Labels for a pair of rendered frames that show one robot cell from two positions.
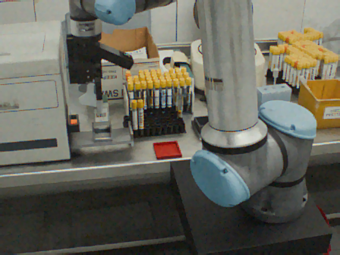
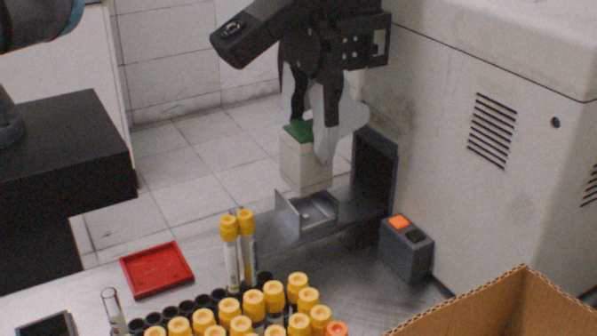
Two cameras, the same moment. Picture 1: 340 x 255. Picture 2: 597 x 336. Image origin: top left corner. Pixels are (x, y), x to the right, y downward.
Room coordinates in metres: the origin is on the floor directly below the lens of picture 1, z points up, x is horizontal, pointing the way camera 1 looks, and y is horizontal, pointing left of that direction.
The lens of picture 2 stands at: (1.52, 0.03, 1.27)
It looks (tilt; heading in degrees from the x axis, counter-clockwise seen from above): 31 degrees down; 162
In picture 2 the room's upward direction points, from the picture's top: straight up
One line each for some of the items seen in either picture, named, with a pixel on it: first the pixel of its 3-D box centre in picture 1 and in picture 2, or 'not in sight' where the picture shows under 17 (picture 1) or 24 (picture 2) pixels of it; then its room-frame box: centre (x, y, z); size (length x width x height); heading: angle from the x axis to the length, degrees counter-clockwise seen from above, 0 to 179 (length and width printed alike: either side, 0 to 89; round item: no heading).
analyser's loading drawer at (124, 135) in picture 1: (94, 135); (322, 207); (1.07, 0.21, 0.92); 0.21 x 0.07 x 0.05; 101
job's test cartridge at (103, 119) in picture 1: (100, 110); (306, 156); (1.07, 0.19, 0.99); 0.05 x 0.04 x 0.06; 11
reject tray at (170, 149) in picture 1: (167, 149); (155, 268); (1.07, 0.01, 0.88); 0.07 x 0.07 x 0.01; 11
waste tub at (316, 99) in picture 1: (325, 103); not in sight; (1.26, -0.47, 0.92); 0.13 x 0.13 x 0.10; 9
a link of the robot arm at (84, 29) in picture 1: (86, 26); not in sight; (1.07, 0.21, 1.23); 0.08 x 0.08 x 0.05
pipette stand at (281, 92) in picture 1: (272, 102); not in sight; (1.26, -0.30, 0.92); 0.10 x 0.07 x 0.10; 108
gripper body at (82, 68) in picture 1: (85, 57); (332, 8); (1.07, 0.21, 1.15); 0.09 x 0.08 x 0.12; 101
